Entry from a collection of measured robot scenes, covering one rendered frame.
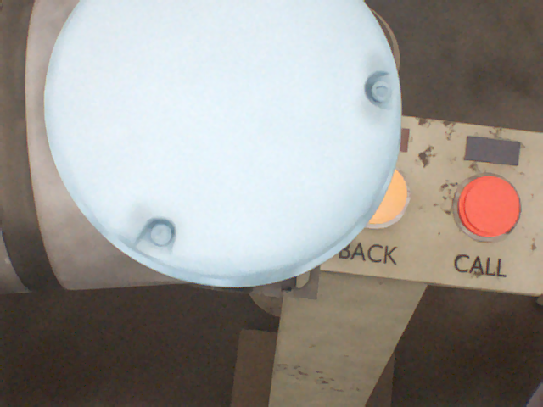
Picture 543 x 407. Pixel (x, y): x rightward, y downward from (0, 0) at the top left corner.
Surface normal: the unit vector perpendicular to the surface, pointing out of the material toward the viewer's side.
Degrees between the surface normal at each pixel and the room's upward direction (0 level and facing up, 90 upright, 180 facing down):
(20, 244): 66
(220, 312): 0
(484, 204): 20
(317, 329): 90
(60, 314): 0
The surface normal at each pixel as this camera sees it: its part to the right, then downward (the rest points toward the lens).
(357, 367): -0.11, 0.91
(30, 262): 0.05, 0.77
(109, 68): 0.09, -0.07
